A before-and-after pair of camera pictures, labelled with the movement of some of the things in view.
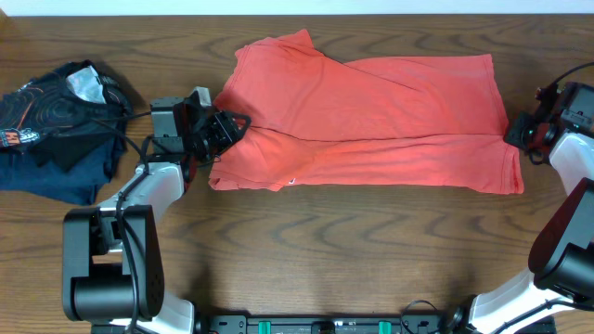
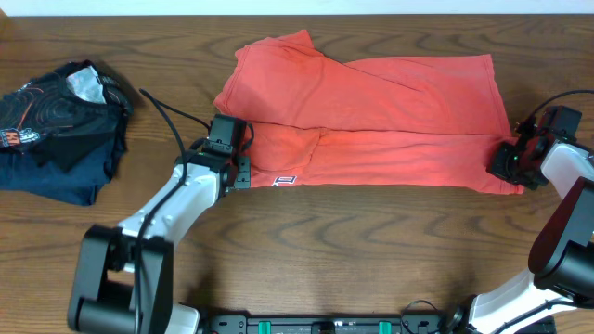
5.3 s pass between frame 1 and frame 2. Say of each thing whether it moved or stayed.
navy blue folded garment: stayed
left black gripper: moved
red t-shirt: stayed
